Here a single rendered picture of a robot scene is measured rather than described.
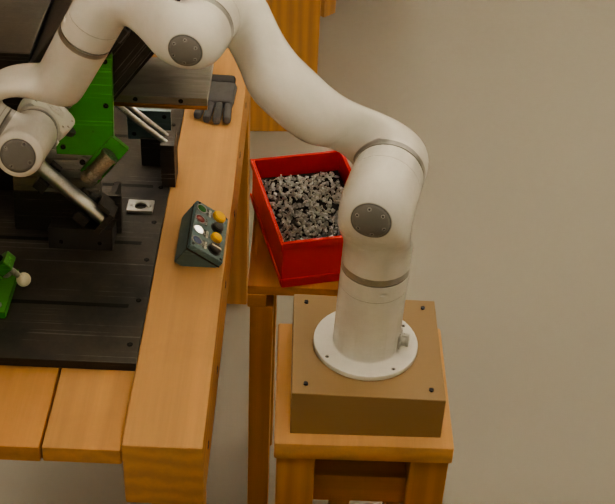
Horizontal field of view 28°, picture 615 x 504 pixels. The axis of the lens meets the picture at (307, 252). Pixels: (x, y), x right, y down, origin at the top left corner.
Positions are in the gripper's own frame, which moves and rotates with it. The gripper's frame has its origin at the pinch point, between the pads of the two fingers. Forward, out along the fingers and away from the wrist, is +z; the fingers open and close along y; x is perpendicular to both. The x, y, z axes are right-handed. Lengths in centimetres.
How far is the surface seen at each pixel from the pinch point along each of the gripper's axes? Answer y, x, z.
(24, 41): 11.9, -0.5, 12.4
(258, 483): -100, 41, 21
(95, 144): -11.6, 1.3, 2.8
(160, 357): -44, 10, -30
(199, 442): -54, 8, -50
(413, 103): -107, -19, 223
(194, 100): -20.1, -16.4, 14.7
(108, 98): -6.7, -7.5, 2.8
